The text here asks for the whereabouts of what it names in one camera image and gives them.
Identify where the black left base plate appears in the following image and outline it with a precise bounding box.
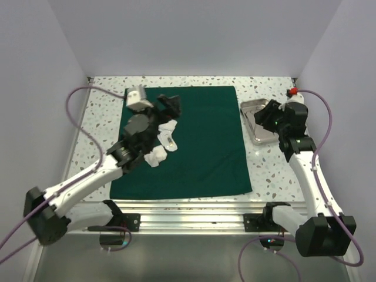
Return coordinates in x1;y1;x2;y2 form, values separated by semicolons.
119;213;141;233

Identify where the stainless steel tray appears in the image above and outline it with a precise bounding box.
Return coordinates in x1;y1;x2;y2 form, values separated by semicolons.
240;99;278;145

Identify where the small white gauze pad top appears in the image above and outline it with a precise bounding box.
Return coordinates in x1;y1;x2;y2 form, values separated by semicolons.
158;119;177;132

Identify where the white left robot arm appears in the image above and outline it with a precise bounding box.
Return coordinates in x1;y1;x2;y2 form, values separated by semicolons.
23;90;182;246

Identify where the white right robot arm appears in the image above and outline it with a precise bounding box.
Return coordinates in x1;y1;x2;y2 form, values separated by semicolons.
254;100;357;257

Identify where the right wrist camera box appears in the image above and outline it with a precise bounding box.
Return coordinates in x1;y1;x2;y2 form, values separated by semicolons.
278;93;304;111

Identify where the aluminium rail frame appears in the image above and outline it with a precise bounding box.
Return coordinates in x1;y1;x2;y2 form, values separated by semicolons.
23;76;352;282

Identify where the white gauze pad lower middle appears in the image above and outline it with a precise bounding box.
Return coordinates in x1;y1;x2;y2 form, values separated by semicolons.
152;145;167;163

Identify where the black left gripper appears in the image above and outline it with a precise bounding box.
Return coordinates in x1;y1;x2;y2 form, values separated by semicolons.
128;94;180;152

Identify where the green surgical cloth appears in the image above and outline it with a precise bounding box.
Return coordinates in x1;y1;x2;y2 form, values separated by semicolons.
110;86;251;200

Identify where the white gauze pad front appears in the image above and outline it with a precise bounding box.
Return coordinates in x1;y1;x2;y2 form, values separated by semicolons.
143;152;159;167

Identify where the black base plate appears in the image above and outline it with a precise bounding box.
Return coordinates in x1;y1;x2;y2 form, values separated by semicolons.
119;213;141;233
243;213;281;233

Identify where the clear pouch with dark item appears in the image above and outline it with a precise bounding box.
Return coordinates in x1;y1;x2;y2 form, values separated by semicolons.
164;131;178;152

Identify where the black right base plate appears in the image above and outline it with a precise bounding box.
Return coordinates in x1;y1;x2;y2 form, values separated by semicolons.
243;213;281;233

